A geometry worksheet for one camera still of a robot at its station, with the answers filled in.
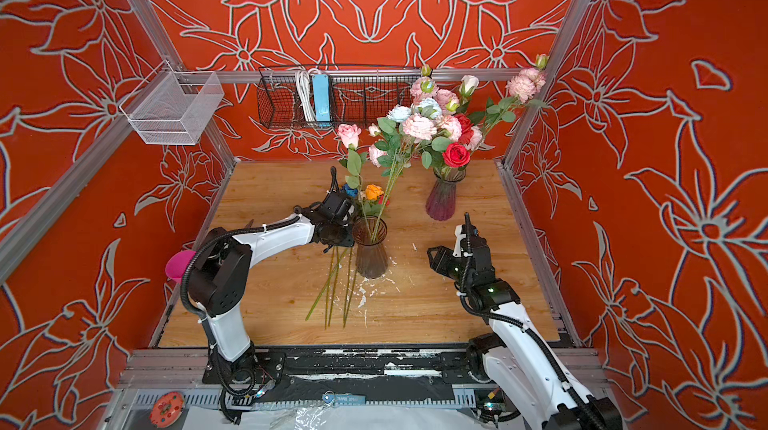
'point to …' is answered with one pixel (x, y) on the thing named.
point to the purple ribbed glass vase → (441, 201)
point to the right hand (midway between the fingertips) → (429, 251)
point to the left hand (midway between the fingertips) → (354, 235)
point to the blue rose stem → (351, 188)
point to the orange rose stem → (373, 192)
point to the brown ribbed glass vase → (371, 255)
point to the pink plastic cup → (177, 264)
